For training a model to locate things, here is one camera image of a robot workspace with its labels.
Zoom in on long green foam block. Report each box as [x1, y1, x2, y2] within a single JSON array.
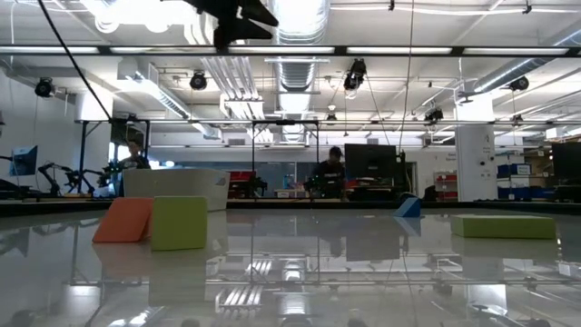
[[449, 214, 557, 241]]

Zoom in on silver ventilation duct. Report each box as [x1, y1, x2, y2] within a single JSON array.
[[266, 0, 331, 142]]

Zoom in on blue storage bin stack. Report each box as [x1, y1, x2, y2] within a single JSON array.
[[497, 163, 532, 199]]

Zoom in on black monitor screen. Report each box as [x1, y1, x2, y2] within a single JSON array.
[[343, 143, 399, 182], [552, 142, 581, 185]]

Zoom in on orange foam block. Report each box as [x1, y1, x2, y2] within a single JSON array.
[[92, 196, 154, 244]]

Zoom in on black overhead frame bar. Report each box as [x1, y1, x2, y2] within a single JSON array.
[[0, 44, 581, 58]]

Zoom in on person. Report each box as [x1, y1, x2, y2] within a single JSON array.
[[310, 145, 349, 201], [116, 138, 153, 172]]

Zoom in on blue-lit monitor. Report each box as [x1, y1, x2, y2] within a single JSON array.
[[9, 144, 39, 177]]

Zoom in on blue triangular foam block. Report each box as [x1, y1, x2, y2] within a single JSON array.
[[392, 195, 422, 219]]

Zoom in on white plastic bin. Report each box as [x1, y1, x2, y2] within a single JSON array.
[[122, 168, 231, 213]]

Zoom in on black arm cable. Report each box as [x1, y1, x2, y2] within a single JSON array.
[[36, 0, 114, 123]]

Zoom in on green rectangular foam block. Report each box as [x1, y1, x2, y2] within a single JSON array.
[[151, 195, 210, 253]]

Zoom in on black metal table frame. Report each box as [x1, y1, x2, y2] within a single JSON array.
[[0, 197, 581, 217]]

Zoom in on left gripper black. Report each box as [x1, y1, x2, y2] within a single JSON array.
[[183, 0, 280, 50]]

